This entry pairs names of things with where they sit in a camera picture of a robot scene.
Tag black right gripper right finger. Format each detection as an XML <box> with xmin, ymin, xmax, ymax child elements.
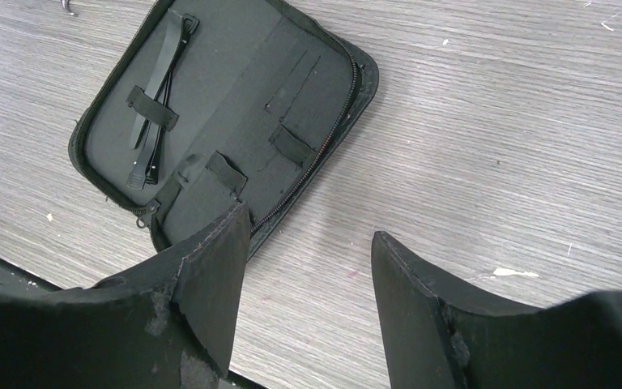
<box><xmin>371</xmin><ymin>231</ymin><xmax>622</xmax><ymax>388</ymax></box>

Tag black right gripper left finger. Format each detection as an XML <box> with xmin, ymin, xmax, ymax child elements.
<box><xmin>0</xmin><ymin>203</ymin><xmax>251</xmax><ymax>388</ymax></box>

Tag black curved hair clip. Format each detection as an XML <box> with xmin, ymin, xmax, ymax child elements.
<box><xmin>126</xmin><ymin>14</ymin><xmax>199</xmax><ymax>190</ymax></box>

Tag black zip tool case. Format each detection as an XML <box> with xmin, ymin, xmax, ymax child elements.
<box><xmin>69</xmin><ymin>1</ymin><xmax>379</xmax><ymax>253</ymax></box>

